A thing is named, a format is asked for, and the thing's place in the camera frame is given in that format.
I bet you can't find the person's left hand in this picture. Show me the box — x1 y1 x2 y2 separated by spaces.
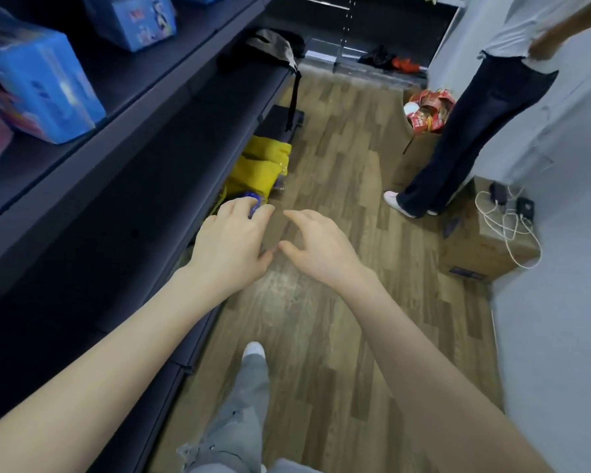
185 197 277 304

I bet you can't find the person's grey trouser leg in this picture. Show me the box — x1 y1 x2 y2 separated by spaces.
176 352 322 473

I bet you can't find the dark metal shelf rack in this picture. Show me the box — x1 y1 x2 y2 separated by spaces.
263 0 467 87

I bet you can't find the black flat platform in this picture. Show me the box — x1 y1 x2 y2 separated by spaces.
260 105 305 144

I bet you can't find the small blue plastic item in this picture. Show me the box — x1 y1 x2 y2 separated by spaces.
239 191 268 220

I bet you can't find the blue cartoon print box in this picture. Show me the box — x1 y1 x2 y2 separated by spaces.
81 0 178 54

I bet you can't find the red cloth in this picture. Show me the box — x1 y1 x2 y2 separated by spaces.
391 56 422 75

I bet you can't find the white charging cable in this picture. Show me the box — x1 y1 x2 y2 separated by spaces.
475 184 543 269

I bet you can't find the pile of red snack packets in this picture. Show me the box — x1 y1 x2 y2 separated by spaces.
405 88 457 135

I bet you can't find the yellow plastic bag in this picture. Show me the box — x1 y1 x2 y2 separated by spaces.
221 135 293 206

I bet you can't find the person's right hand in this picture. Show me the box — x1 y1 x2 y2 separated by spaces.
278 209 371 294

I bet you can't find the dark shelf unit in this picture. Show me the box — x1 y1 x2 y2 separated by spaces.
0 0 308 473

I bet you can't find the person's left forearm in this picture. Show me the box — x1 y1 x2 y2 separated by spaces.
0 267 227 473

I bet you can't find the open cardboard box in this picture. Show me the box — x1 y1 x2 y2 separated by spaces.
393 88 456 189

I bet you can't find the black cloth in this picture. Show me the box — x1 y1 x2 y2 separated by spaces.
358 45 398 71

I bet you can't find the closed cardboard box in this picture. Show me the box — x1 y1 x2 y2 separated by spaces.
438 176 542 282

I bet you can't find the grey bag with strap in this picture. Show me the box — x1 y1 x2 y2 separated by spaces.
220 28 306 133

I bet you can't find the person's right forearm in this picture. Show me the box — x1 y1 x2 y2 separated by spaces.
332 271 555 473

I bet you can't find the large blue soft package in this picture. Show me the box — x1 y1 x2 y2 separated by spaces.
0 7 107 145

